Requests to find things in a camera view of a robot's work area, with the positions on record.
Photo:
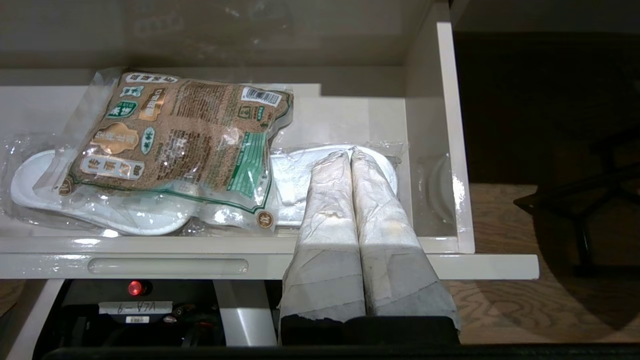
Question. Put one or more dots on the white handwritten label sticker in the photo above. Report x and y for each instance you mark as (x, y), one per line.
(135, 307)

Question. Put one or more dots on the beige glossy cabinet drawer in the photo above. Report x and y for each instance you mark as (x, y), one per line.
(350, 115)

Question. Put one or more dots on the brown rice bag green print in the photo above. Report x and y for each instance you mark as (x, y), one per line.
(190, 135)

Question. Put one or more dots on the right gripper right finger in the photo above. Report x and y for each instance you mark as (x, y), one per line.
(395, 260)

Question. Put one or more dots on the red emergency stop button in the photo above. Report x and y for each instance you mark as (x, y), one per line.
(135, 288)

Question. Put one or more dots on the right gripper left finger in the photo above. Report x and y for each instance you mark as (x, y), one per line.
(325, 250)

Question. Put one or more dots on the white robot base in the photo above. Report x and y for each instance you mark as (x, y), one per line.
(240, 315)

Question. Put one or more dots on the black chair base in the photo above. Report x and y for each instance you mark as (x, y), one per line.
(550, 200)

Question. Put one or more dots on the beige glossy low cabinet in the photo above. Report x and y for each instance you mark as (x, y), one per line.
(225, 30)

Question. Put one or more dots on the white slippers in plastic bag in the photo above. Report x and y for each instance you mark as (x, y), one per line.
(100, 215)
(292, 180)

